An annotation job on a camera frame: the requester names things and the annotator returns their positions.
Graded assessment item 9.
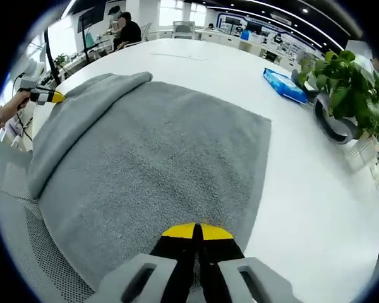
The grey towel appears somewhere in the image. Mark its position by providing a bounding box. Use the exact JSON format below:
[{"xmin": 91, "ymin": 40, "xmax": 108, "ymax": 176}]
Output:
[{"xmin": 27, "ymin": 71, "xmax": 272, "ymax": 294}]

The person's left hand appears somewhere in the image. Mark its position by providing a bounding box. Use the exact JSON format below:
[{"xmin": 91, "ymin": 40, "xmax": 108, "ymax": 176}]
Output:
[{"xmin": 0, "ymin": 90, "xmax": 31, "ymax": 127}]

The black curved stand pole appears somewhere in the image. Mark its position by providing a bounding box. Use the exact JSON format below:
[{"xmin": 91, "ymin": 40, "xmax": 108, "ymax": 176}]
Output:
[{"xmin": 43, "ymin": 27, "xmax": 63, "ymax": 86}]

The black monitor on stand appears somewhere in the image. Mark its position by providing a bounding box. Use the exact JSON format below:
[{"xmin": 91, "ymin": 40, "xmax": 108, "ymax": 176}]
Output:
[{"xmin": 77, "ymin": 5, "xmax": 105, "ymax": 33}]

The grey mesh office chair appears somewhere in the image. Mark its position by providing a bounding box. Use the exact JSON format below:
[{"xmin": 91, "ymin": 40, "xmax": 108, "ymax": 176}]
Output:
[{"xmin": 0, "ymin": 141, "xmax": 97, "ymax": 303}]

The white office chair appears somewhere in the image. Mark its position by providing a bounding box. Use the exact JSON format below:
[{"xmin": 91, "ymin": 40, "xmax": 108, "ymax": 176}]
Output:
[{"xmin": 172, "ymin": 20, "xmax": 196, "ymax": 40}]

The clear plastic container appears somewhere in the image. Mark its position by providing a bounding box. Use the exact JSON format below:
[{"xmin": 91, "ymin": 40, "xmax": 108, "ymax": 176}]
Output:
[{"xmin": 346, "ymin": 135, "xmax": 379, "ymax": 174}]

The blue wet wipes pack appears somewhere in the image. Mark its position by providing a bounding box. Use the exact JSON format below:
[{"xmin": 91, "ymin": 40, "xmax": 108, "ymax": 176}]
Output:
[{"xmin": 262, "ymin": 68, "xmax": 308, "ymax": 105}]

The green potted plant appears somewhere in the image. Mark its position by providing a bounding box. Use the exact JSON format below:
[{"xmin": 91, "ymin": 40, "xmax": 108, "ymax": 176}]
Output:
[{"xmin": 298, "ymin": 49, "xmax": 379, "ymax": 145}]

